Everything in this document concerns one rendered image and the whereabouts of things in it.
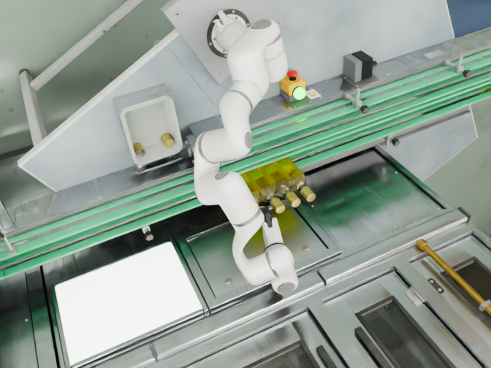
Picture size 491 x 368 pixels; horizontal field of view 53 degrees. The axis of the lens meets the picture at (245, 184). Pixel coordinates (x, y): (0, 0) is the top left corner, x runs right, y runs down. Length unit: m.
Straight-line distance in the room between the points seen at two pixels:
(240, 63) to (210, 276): 0.70
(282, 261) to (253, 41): 0.58
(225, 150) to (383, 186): 0.88
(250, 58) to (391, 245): 0.79
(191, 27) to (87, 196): 0.65
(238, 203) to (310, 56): 0.83
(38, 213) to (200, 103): 0.65
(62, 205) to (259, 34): 0.86
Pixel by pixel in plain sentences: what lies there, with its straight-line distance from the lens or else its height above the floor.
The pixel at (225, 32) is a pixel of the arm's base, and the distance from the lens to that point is 1.58.
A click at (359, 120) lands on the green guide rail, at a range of 1.89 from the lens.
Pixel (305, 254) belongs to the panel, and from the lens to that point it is 1.63.
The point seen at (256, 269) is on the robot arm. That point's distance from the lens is 1.32.
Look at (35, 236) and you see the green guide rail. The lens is 1.68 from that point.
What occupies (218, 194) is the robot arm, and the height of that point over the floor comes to 1.33.
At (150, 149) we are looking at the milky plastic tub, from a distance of 1.72.
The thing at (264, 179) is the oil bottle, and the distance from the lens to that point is 1.66.
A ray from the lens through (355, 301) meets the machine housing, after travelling 1.57.
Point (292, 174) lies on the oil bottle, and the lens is 1.68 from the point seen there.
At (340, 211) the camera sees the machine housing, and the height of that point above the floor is 1.13.
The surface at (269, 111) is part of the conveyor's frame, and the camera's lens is 1.77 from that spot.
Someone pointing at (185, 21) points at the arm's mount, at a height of 0.78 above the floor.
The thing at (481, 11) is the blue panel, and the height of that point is 0.58.
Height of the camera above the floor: 2.20
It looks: 45 degrees down
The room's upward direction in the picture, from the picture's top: 143 degrees clockwise
